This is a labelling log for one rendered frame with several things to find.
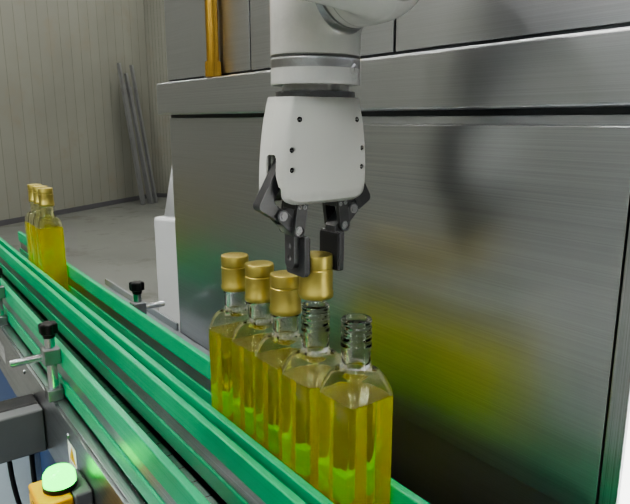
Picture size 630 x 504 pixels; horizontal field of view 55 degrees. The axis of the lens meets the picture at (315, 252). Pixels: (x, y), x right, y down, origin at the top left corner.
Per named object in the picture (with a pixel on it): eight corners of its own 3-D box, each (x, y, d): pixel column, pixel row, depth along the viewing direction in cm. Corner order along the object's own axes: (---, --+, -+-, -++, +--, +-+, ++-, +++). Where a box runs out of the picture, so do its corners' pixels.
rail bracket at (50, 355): (67, 402, 98) (59, 324, 95) (17, 415, 94) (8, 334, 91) (60, 394, 101) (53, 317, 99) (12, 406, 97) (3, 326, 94)
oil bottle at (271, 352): (320, 506, 71) (321, 334, 67) (280, 525, 68) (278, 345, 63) (294, 484, 76) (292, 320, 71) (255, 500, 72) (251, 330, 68)
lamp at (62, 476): (81, 488, 84) (79, 469, 83) (47, 500, 81) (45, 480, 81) (72, 473, 88) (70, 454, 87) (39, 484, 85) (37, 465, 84)
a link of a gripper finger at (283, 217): (291, 205, 60) (292, 270, 61) (264, 207, 58) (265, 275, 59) (310, 208, 57) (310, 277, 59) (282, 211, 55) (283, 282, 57)
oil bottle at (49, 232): (70, 298, 154) (60, 188, 148) (46, 302, 151) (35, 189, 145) (64, 293, 159) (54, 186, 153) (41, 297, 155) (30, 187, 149)
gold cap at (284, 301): (308, 312, 66) (308, 274, 65) (280, 318, 64) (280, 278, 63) (290, 305, 69) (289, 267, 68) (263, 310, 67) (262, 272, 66)
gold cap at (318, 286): (340, 297, 61) (340, 254, 60) (312, 303, 59) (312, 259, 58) (319, 289, 64) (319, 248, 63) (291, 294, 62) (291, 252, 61)
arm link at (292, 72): (327, 64, 63) (327, 94, 63) (253, 59, 57) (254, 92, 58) (382, 58, 56) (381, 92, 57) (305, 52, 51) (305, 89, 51)
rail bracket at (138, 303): (169, 342, 125) (166, 279, 122) (137, 349, 121) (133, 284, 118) (162, 336, 128) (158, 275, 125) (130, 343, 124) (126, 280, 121)
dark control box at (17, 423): (48, 452, 107) (43, 408, 105) (-2, 467, 102) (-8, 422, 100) (37, 433, 113) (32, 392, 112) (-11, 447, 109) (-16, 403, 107)
